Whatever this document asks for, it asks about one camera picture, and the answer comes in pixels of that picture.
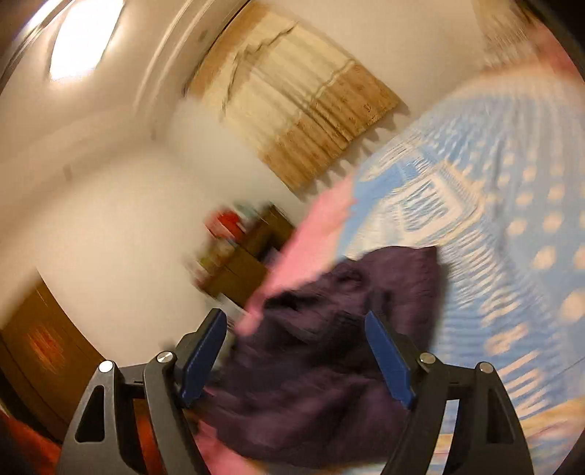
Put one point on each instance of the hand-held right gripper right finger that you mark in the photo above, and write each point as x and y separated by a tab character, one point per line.
388	361

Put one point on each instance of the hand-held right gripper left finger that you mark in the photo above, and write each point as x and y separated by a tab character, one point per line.
201	361

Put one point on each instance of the purple quilted jacket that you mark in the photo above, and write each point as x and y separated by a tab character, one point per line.
320	365

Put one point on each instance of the brown wooden desk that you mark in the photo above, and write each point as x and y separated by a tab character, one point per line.
247	269

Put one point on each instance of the brown wooden door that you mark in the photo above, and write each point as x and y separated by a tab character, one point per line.
68	397

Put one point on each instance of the red paper door decoration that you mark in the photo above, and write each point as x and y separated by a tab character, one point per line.
43	347

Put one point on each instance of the pink and blue printed bedsheet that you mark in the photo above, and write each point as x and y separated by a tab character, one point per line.
502	228

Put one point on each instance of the beige patterned curtain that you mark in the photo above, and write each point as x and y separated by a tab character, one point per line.
297	105
502	32

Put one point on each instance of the ceiling lamp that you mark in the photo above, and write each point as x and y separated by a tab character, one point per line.
87	41

